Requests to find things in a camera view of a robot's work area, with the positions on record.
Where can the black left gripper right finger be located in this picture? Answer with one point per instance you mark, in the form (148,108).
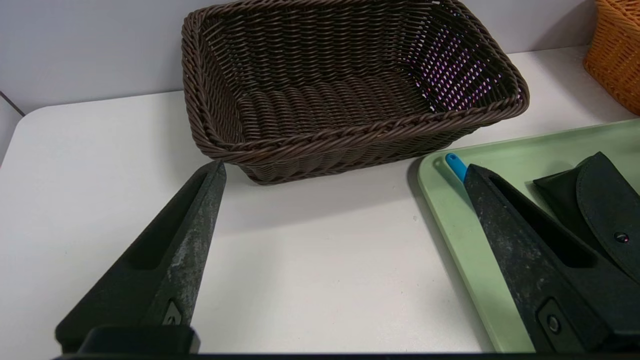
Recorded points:
(530,270)

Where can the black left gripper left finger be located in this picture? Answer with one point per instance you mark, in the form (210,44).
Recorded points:
(170,270)

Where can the orange wicker basket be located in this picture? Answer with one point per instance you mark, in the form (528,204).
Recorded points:
(615,55)

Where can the dark brown wicker basket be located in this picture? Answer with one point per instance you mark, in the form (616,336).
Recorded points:
(340,100)

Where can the light green plastic tray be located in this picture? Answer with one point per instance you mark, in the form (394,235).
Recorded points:
(460,235)

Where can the black folded pouch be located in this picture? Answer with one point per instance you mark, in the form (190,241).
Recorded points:
(605,205)

